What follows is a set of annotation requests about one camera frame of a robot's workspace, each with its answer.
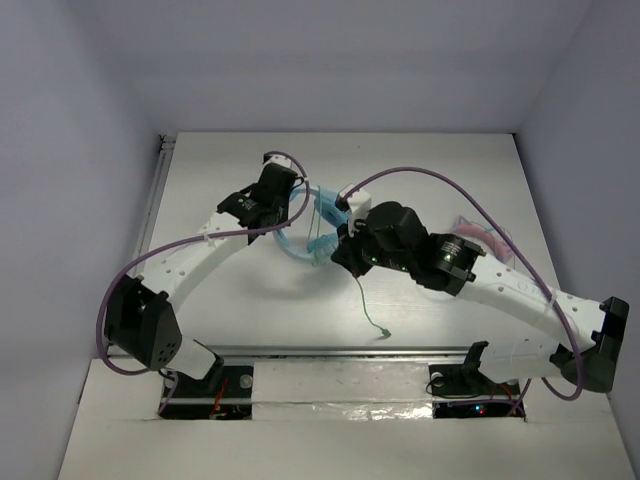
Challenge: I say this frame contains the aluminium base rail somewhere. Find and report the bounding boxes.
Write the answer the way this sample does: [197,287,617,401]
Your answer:
[210,345,468,360]

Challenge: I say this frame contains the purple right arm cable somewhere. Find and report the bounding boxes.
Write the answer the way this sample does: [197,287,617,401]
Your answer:
[339,167,584,419]

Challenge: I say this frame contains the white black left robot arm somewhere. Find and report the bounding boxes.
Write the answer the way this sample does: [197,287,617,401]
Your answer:
[97,152,305,395]

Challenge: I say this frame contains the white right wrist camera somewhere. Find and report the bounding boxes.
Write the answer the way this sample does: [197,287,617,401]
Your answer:
[336,184,372,237]

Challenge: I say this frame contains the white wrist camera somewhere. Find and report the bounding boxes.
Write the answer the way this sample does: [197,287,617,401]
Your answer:
[262,151,294,170]
[336,184,372,237]

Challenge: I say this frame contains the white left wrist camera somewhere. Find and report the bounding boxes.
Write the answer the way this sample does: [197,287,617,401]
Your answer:
[262,151,294,170]

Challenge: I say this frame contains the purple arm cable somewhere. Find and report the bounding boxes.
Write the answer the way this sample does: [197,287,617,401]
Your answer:
[97,149,312,376]
[339,167,584,419]

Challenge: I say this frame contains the white front board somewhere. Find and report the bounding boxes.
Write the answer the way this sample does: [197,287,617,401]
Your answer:
[60,361,633,479]

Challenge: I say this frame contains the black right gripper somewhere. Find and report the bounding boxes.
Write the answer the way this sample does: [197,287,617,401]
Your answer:
[332,212,412,277]

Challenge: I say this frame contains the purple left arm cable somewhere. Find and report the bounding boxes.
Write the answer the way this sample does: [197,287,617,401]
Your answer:
[97,149,312,376]

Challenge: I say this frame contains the light blue headphones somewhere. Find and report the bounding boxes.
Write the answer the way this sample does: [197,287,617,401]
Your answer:
[273,186,349,266]

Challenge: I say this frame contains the green headphone cable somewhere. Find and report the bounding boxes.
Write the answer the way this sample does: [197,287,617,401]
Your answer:
[307,187,392,340]

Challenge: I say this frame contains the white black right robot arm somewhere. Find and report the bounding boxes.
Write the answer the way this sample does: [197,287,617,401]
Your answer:
[331,202,629,393]

